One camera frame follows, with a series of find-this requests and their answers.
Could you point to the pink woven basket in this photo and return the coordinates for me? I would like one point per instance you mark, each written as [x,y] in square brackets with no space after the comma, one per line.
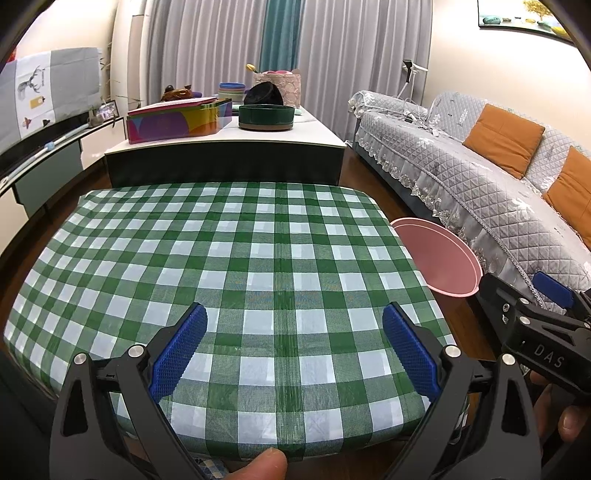
[288,83]

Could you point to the orange cushion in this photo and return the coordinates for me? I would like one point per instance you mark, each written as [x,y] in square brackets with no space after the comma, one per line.
[570,194]
[505,139]

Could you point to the right hand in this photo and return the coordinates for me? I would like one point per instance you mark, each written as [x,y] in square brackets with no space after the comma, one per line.
[568,422]

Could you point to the stacked coloured bowls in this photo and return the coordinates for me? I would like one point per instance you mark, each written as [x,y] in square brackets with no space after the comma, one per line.
[234,91]

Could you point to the white air conditioner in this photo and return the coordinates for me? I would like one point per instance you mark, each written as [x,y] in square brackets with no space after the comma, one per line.
[127,53]

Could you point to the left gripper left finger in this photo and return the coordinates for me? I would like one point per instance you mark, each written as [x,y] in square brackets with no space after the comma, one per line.
[108,423]

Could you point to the white coffee table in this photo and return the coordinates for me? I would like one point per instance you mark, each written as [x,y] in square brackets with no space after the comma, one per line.
[308,153]

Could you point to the pink trash bin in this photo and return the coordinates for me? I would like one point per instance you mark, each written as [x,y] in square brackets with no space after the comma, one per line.
[446,262]

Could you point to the left hand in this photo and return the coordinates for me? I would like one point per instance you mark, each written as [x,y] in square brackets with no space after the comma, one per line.
[269,465]

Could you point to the colourful storage box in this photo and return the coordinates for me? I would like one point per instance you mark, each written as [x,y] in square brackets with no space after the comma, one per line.
[185,118]

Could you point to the wall picture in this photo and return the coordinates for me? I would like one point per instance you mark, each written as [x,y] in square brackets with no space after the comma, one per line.
[528,16]

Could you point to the grey quilted sofa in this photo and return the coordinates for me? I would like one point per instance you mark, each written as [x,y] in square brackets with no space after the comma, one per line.
[504,220]

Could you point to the covered television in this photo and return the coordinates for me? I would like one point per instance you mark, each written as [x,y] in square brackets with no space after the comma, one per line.
[46,88]

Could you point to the tv cabinet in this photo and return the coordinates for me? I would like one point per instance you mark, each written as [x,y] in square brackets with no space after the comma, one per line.
[42,175]

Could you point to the teal curtain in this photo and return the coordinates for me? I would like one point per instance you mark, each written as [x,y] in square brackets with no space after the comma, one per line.
[281,35]

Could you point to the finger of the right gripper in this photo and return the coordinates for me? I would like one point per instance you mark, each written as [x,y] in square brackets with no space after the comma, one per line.
[554,290]
[502,303]

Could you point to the dark green round tin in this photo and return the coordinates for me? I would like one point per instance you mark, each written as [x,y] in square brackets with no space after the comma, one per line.
[265,117]

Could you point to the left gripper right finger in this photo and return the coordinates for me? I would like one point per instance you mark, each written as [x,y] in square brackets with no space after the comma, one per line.
[480,423]

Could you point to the grey curtain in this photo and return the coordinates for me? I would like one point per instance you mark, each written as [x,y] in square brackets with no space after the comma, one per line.
[345,47]

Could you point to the green checkered tablecloth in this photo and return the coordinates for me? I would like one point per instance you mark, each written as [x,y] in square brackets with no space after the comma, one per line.
[294,280]

